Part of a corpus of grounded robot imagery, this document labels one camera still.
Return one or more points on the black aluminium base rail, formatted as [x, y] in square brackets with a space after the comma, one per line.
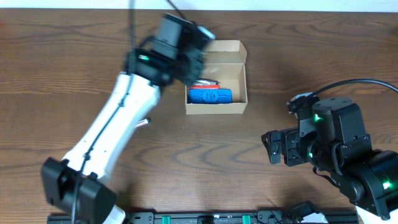
[305, 212]

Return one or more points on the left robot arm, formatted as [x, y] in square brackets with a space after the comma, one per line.
[77, 183]

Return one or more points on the brown cardboard box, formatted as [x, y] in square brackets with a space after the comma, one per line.
[225, 63]

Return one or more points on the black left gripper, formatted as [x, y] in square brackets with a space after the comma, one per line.
[196, 73]

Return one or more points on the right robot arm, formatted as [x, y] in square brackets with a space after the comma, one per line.
[332, 137]

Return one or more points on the blue plastic staple remover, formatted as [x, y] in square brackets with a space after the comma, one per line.
[208, 96]

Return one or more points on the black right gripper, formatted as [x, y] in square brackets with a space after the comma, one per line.
[290, 139]

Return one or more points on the black whiteboard marker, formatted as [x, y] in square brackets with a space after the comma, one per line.
[143, 122]

